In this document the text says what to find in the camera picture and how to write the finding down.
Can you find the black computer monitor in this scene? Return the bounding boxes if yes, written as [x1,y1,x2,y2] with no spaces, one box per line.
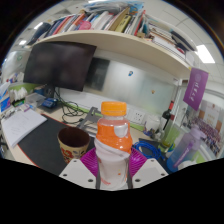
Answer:
[23,41,98,93]

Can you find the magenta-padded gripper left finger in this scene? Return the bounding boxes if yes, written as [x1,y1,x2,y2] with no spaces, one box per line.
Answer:
[59,147,102,190]

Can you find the purple translucent water bottle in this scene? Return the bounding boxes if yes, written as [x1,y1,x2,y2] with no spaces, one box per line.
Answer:
[165,124,207,174]

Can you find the black desk mat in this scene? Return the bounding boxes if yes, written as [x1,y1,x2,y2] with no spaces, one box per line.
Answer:
[18,114,169,177]

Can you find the coiled blue cable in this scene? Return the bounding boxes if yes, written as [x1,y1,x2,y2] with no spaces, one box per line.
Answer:
[132,140,166,162]

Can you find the white shelf with books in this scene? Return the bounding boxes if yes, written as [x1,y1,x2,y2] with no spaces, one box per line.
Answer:
[26,0,198,79]

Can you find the orange-capped drink bottle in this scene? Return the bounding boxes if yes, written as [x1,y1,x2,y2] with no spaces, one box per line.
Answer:
[93,101,134,191]

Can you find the clear plastic box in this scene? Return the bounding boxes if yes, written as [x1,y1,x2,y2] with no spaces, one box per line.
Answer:
[24,92,46,108]

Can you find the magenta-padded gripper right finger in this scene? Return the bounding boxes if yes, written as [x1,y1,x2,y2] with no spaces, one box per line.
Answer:
[126,147,169,190]

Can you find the floral patterned cup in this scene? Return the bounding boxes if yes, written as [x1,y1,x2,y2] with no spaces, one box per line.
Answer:
[57,126,91,165]

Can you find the purple hanging banner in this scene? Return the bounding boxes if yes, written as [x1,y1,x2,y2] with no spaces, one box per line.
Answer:
[182,67,210,112]

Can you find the group photo poster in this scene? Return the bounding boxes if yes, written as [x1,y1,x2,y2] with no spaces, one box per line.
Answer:
[193,103,224,158]

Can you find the grey metal laptop stand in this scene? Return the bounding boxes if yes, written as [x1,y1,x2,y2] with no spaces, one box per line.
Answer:
[77,106,103,136]

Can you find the white lidded jar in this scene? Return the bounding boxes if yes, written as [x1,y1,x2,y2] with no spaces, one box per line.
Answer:
[144,114,162,133]

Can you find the green drinking glass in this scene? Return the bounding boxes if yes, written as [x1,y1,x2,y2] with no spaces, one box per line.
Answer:
[161,124,181,151]

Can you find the white wall power outlet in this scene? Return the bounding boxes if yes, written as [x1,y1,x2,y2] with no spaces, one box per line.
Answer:
[132,110,146,125]

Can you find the open white notebook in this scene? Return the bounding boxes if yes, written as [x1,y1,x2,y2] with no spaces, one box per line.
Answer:
[0,109,48,149]

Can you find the black tangled cables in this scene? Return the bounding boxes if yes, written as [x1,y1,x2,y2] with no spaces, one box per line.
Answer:
[54,88,89,126]

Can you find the blue desk calculator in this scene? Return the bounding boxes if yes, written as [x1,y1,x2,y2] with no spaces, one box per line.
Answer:
[41,97,58,109]

